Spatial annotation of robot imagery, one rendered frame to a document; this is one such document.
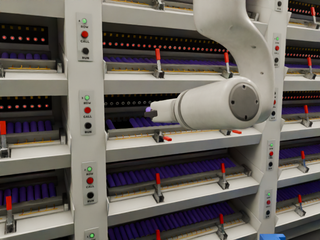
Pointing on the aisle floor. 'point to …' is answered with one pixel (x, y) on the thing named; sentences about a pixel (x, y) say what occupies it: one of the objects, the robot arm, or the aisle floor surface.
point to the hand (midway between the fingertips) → (159, 114)
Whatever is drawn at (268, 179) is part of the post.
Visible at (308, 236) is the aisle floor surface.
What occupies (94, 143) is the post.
